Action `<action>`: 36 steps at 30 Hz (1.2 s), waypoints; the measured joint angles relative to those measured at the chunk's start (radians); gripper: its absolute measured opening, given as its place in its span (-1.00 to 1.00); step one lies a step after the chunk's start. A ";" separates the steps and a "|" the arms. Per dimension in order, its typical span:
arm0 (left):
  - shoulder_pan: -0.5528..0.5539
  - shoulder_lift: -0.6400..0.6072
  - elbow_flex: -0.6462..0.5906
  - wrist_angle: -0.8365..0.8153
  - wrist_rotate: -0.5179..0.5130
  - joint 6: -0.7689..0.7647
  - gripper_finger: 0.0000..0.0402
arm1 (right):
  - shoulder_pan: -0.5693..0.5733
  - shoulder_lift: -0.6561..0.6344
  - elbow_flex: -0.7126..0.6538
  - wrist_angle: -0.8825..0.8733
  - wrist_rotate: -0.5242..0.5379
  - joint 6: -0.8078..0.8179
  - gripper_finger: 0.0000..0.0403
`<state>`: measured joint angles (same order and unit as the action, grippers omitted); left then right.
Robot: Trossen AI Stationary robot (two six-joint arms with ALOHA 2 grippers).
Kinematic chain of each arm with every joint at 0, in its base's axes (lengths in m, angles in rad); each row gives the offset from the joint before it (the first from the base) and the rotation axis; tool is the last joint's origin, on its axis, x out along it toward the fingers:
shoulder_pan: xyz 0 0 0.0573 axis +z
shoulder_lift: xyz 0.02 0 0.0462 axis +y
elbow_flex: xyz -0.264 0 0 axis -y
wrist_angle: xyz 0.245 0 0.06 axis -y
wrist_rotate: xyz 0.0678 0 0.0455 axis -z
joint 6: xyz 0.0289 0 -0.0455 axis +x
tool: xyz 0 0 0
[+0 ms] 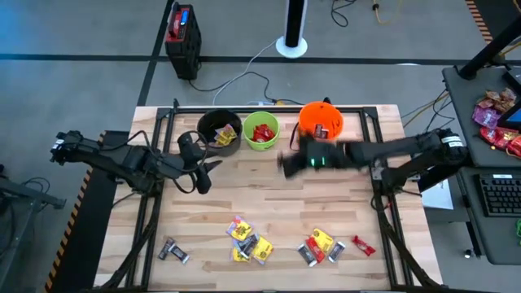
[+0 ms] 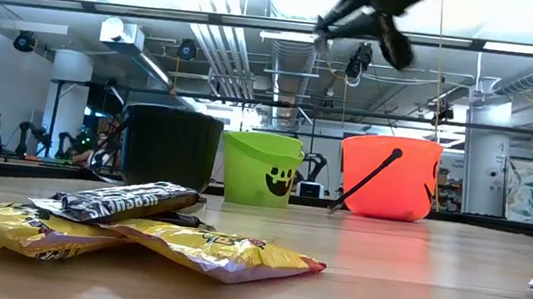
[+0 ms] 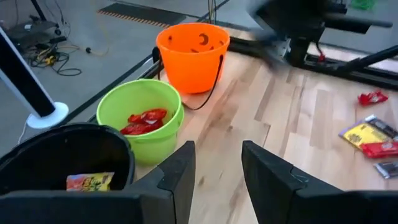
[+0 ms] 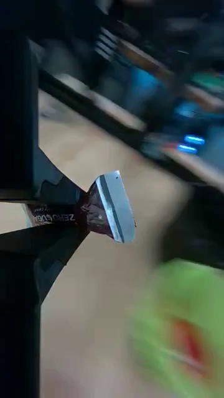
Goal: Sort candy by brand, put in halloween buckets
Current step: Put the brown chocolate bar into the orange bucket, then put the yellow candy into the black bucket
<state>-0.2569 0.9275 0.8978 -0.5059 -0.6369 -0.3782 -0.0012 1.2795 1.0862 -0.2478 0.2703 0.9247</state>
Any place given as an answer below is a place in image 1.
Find white paper sheet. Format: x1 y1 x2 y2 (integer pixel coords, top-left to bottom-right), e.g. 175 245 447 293
421 178 455 211

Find black looped cable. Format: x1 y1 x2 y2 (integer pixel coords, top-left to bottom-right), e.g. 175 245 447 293
330 0 360 28

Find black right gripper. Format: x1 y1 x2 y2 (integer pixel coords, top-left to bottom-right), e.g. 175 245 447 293
278 138 349 179

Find black metal stand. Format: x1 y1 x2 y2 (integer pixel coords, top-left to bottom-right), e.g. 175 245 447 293
0 162 68 293

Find black halloween bucket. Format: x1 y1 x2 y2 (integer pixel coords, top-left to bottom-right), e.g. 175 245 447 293
193 108 244 158

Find black laptop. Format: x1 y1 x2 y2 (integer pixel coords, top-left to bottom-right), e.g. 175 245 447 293
497 100 521 132

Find black desk leg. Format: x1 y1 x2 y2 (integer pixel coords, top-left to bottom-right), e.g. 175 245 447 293
417 145 475 193

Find black aluminium table frame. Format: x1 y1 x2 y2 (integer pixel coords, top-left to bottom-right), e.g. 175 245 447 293
95 97 447 293

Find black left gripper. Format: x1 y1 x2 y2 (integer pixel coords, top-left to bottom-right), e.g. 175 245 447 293
178 153 224 195

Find grey desk top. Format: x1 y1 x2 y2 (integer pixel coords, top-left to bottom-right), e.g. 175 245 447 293
442 64 521 168

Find black pole white round base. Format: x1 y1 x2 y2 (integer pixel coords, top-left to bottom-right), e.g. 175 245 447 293
275 0 309 59

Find black platform hazard stripes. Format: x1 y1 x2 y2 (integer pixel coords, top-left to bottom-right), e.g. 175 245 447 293
465 0 521 45
43 129 131 293

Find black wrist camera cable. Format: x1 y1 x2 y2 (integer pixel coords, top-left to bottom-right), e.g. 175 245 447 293
140 129 212 195

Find black and red battery box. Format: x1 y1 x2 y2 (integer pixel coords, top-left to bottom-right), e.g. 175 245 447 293
164 2 203 81

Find orange halloween bucket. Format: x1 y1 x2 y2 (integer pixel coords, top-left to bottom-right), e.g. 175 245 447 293
289 100 345 152

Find black keyboard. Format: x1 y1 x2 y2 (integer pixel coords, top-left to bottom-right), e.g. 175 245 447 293
479 173 521 218

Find yellow cable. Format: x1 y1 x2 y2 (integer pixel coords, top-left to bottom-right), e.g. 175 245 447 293
402 92 451 129
372 0 405 25

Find black floor cable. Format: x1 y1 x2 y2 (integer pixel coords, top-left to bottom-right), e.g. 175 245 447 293
187 71 306 107

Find brown candy wrapper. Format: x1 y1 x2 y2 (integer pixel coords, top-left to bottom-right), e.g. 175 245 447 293
499 87 518 113
476 90 502 111

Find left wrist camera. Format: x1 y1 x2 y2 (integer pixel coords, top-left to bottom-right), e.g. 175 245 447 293
177 132 204 158

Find purple candy bag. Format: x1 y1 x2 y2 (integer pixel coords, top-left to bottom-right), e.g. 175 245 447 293
471 105 502 130

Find red candy pack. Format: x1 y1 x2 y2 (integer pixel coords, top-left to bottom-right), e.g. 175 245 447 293
506 134 521 159
479 126 510 151

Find dark grey desk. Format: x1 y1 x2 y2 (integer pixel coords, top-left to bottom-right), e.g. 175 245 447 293
455 165 521 266

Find white floor cable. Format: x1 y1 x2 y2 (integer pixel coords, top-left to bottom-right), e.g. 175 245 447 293
210 38 278 107

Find green halloween bucket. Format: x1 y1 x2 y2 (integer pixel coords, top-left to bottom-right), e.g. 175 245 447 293
243 111 281 152

